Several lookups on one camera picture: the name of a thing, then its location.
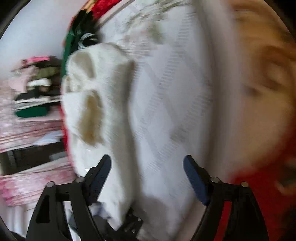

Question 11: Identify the pink lace curtain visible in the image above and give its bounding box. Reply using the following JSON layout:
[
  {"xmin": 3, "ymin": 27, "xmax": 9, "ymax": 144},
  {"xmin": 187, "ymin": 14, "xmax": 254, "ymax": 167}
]
[{"xmin": 1, "ymin": 81, "xmax": 75, "ymax": 206}]

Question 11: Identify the white dotted-lattice floral bedsheet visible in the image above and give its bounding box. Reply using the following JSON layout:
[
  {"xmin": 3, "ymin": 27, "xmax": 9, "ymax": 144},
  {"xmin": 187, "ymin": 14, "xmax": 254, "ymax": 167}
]
[{"xmin": 99, "ymin": 1, "xmax": 233, "ymax": 240}]

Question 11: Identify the fluffy white knit sweater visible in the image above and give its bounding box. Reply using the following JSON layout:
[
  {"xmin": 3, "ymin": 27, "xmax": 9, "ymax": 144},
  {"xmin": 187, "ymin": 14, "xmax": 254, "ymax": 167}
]
[{"xmin": 62, "ymin": 43, "xmax": 136, "ymax": 229}]

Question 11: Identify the dark green striped-cuff sweater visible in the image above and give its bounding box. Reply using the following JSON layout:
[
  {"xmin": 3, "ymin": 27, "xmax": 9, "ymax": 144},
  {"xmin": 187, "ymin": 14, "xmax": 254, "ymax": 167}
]
[{"xmin": 61, "ymin": 9, "xmax": 99, "ymax": 78}]

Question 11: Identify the pile of folded clothes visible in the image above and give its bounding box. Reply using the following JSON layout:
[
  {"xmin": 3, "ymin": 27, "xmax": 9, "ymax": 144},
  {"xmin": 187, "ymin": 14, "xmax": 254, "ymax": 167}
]
[{"xmin": 9, "ymin": 56, "xmax": 62, "ymax": 120}]

